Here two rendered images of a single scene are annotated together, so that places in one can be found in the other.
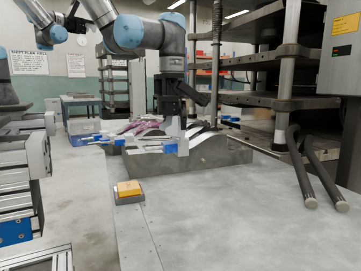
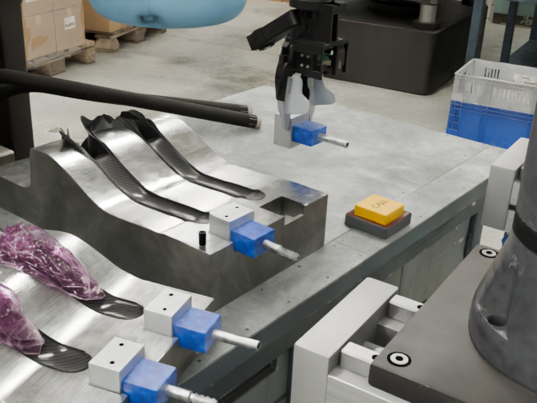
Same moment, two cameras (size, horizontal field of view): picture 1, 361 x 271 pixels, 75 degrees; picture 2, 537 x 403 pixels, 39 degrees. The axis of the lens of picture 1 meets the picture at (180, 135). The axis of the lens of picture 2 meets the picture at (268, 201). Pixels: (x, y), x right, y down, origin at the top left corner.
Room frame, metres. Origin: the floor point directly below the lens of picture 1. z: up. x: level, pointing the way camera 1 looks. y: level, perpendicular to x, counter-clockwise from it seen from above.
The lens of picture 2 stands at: (1.38, 1.00, 1.35)
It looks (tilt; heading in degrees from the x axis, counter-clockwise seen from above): 25 degrees down; 238
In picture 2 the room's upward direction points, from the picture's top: 3 degrees clockwise
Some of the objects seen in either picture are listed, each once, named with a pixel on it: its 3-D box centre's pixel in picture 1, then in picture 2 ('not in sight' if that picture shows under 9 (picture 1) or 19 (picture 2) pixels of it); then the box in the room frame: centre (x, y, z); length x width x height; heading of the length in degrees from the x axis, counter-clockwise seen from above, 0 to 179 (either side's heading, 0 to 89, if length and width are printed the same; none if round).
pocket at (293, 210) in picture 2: (132, 152); (281, 217); (0.83, 0.18, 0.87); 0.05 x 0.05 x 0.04; 20
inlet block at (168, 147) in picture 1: (166, 147); (314, 134); (0.69, 0.04, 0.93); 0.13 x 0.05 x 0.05; 110
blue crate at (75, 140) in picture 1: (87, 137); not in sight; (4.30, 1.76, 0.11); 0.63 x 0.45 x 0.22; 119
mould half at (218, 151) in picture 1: (185, 144); (150, 185); (0.95, -0.02, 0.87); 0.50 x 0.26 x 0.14; 110
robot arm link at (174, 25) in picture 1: (171, 36); not in sight; (0.69, 0.03, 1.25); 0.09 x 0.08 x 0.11; 126
